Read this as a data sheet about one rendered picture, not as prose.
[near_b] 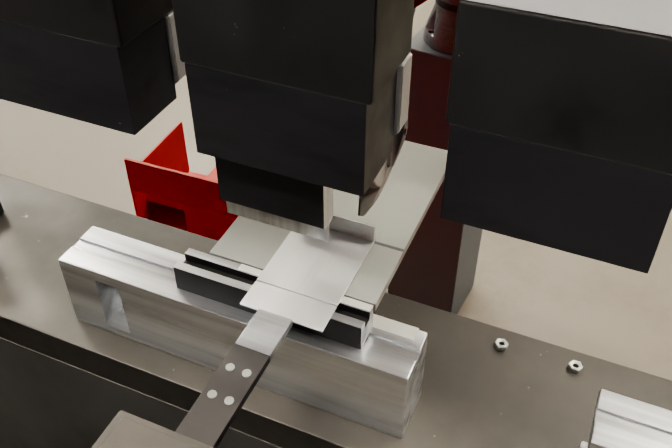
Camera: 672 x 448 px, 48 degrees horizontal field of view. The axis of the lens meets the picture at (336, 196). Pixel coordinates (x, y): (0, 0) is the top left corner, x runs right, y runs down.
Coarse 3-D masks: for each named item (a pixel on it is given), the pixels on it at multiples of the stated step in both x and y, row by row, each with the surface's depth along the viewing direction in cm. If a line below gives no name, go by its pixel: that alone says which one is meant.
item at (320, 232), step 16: (224, 160) 64; (224, 176) 65; (240, 176) 64; (256, 176) 64; (272, 176) 63; (224, 192) 66; (240, 192) 66; (256, 192) 65; (272, 192) 64; (288, 192) 63; (304, 192) 62; (320, 192) 62; (240, 208) 68; (256, 208) 66; (272, 208) 65; (288, 208) 64; (304, 208) 64; (320, 208) 63; (272, 224) 68; (288, 224) 67; (304, 224) 66; (320, 224) 64
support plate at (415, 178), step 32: (416, 160) 89; (384, 192) 84; (416, 192) 84; (256, 224) 80; (384, 224) 80; (416, 224) 80; (224, 256) 76; (256, 256) 76; (384, 256) 76; (352, 288) 73; (384, 288) 73
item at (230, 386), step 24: (264, 312) 70; (240, 336) 68; (264, 336) 68; (240, 360) 66; (264, 360) 66; (216, 384) 64; (240, 384) 64; (192, 408) 62; (216, 408) 62; (240, 408) 63; (120, 432) 57; (144, 432) 57; (168, 432) 58; (192, 432) 60; (216, 432) 60
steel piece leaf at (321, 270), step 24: (336, 216) 78; (288, 240) 78; (312, 240) 78; (336, 240) 78; (360, 240) 78; (288, 264) 75; (312, 264) 75; (336, 264) 75; (360, 264) 75; (288, 288) 73; (312, 288) 73; (336, 288) 73
